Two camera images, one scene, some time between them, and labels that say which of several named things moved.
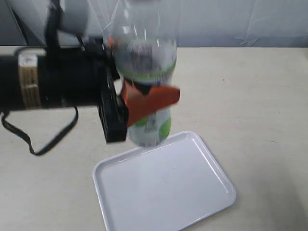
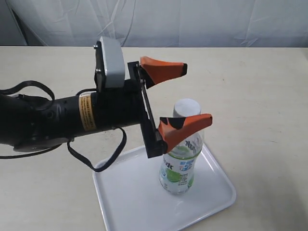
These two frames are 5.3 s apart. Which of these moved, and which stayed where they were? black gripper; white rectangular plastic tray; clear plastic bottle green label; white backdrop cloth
Moved: clear plastic bottle green label; black gripper
Stayed: white rectangular plastic tray; white backdrop cloth
